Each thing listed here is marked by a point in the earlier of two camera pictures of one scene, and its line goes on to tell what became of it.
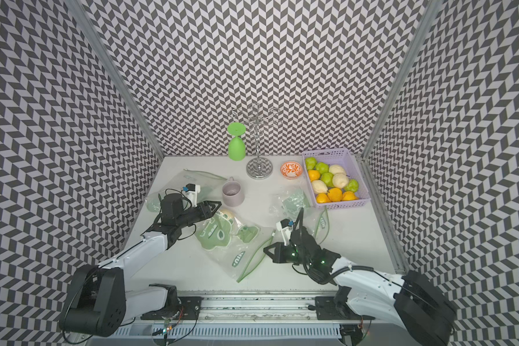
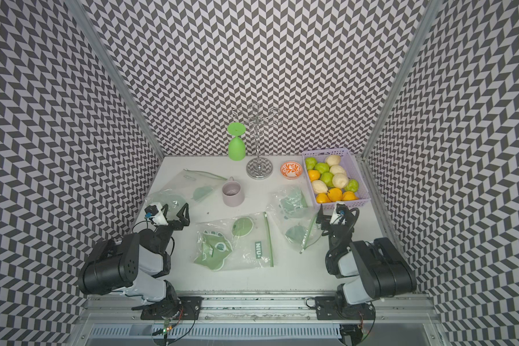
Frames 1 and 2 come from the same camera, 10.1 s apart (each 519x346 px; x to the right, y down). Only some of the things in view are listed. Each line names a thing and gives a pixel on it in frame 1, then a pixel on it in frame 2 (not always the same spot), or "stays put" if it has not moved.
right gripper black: [278, 256] to [320, 215]
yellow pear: [335, 194] stays put
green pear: [321, 167] stays put
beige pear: [336, 169] stays put
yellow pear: [349, 195] stays put
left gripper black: [207, 205] to [181, 213]
